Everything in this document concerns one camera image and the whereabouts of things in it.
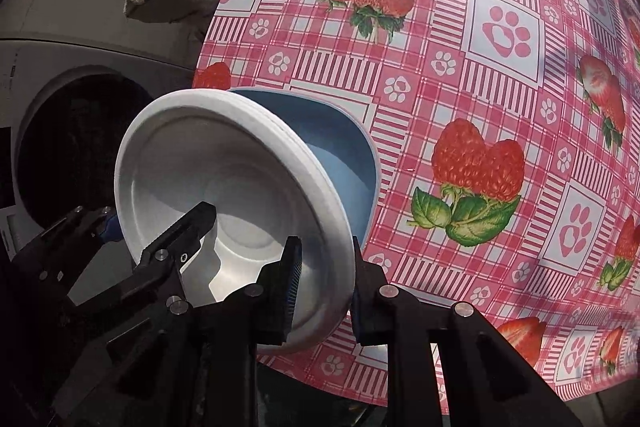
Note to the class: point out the pink checked strawberry tablecloth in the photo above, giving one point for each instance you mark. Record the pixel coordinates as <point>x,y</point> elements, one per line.
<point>507,133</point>

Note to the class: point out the white washing machine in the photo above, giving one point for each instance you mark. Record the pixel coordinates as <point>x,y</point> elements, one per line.
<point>74,74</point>

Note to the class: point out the blue square plate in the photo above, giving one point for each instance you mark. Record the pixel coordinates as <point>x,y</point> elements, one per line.
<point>341,144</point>

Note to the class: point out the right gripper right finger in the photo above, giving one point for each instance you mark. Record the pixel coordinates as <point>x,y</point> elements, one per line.
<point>447,366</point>

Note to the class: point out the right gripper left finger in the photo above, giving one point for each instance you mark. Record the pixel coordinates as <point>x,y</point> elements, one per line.
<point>191,366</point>

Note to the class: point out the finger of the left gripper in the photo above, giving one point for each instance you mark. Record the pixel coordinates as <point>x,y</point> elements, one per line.
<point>111,231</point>
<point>158,272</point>

